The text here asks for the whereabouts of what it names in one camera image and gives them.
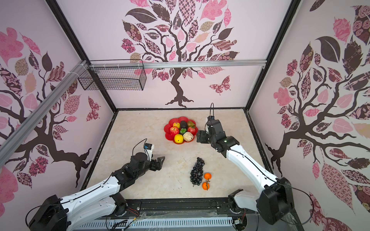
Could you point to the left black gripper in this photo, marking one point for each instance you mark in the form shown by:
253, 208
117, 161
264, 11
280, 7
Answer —
154, 167

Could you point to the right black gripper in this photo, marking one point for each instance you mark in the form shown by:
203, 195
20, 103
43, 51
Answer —
204, 137

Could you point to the red strawberry with green leaves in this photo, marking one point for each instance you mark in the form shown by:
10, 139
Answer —
192, 130

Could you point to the dark green avocado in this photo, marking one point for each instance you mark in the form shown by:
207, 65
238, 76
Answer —
183, 125

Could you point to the yellow lemon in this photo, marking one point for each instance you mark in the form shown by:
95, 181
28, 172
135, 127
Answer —
178, 139

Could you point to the red pomegranate fruit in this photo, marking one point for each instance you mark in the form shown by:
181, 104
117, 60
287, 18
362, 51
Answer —
174, 131

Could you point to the red flower-shaped fruit bowl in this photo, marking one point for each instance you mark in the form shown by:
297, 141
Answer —
169, 136

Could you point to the black grape bunch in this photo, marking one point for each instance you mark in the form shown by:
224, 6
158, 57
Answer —
196, 175

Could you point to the orange tangerine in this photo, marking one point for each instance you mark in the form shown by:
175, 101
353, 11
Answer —
207, 176
206, 186

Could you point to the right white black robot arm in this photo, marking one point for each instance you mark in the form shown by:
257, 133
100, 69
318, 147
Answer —
275, 198

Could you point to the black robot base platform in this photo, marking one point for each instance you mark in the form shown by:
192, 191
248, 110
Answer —
243, 219

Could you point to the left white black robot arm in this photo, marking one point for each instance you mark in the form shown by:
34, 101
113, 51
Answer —
103, 199

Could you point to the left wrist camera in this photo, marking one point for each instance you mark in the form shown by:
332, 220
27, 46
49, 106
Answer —
148, 149

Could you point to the white slotted cable duct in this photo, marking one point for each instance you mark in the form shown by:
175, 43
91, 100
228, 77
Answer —
156, 224

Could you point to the black wire mesh basket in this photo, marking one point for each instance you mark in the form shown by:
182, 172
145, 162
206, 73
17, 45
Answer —
114, 76

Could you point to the rear aluminium frame rail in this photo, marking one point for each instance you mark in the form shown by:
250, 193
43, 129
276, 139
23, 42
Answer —
144, 65

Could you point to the aluminium frame rail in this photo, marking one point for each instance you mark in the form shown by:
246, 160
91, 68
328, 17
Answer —
9, 147
144, 65

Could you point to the left aluminium frame rail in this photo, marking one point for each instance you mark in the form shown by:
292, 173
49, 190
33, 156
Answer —
9, 147

